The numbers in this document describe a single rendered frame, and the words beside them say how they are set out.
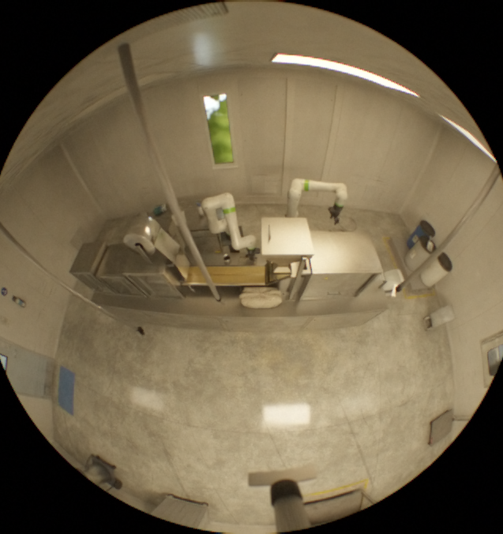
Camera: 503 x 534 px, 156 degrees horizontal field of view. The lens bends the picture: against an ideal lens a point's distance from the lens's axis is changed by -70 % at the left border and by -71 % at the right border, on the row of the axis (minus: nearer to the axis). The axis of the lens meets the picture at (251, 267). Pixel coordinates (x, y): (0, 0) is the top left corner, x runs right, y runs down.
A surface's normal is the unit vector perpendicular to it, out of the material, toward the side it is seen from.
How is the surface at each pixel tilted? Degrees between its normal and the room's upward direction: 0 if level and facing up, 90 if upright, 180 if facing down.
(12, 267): 90
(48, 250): 90
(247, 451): 0
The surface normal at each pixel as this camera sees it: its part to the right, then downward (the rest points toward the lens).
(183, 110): -0.02, 0.85
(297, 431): -0.04, -0.53
